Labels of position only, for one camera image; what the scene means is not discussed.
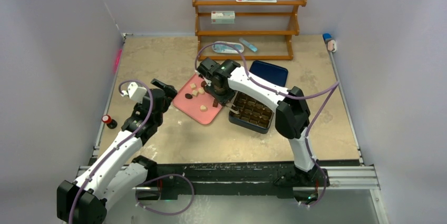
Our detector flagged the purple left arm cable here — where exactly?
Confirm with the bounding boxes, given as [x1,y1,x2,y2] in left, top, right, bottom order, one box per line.
[68,79,195,224]

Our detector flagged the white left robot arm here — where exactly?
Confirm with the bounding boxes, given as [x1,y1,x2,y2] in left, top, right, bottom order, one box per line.
[56,79,178,223]

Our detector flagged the pink plastic tray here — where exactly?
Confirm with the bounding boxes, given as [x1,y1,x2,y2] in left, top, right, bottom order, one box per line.
[172,73,222,125]

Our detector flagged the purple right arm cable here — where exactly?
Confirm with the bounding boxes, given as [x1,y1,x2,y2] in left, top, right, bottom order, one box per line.
[195,42,340,208]

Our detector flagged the dark rectangular chocolate piece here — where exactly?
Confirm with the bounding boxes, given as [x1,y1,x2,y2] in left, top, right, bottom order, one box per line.
[212,100,219,108]

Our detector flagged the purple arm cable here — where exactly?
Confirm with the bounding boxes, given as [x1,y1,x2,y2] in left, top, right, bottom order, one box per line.
[195,42,340,208]
[68,79,195,224]

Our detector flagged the red black button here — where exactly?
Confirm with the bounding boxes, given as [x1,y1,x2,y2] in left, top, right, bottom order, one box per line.
[101,114,118,129]

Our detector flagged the wooden shelf rack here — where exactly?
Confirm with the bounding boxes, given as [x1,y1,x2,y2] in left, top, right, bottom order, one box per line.
[192,0,307,60]

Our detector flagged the dark blue tin lid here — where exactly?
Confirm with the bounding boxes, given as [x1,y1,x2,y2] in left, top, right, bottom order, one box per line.
[249,60,288,87]

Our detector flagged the light blue small tube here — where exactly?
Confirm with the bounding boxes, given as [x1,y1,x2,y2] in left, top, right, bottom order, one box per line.
[239,38,258,53]

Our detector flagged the light blue oval package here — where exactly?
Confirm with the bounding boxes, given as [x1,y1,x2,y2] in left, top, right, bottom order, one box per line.
[211,41,245,54]

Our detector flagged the blue chocolate tin box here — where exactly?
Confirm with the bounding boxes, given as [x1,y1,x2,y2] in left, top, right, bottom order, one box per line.
[228,92,274,134]

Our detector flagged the white green small box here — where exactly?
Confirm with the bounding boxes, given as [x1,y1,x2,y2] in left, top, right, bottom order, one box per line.
[211,11,236,24]

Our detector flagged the blue white corner device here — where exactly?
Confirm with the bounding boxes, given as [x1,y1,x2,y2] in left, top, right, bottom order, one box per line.
[322,33,337,53]

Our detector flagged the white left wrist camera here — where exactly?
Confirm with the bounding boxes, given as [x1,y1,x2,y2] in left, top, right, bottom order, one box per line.
[120,82,147,103]

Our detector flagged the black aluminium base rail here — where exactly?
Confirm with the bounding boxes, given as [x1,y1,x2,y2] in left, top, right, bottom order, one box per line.
[86,159,379,204]

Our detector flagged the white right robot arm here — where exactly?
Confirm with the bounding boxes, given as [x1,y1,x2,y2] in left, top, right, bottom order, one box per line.
[195,57,317,186]

